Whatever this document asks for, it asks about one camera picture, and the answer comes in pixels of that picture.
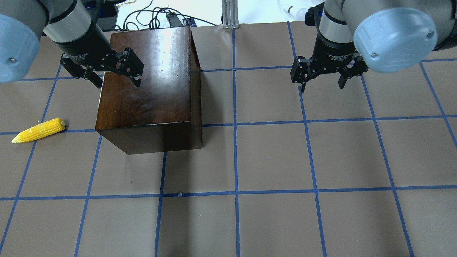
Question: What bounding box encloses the dark brown wooden cabinet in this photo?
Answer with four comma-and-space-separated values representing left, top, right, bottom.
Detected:
95, 26, 203, 155

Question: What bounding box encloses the yellow corn cob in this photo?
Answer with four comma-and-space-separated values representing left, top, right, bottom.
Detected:
11, 118, 66, 143

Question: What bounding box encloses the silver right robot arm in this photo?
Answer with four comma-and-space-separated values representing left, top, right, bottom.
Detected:
290, 0, 456, 92

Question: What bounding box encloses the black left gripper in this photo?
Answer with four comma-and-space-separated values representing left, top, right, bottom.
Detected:
60, 46, 144, 89

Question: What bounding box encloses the aluminium frame post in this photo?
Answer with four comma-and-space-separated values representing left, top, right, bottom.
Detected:
221, 0, 240, 29

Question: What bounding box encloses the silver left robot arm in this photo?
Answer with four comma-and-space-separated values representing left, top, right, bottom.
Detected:
0, 0, 144, 88

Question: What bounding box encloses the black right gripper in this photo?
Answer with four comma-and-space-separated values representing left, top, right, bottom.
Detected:
290, 43, 369, 93

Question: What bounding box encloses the black cable bundle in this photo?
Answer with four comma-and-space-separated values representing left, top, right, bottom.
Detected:
123, 5, 218, 30

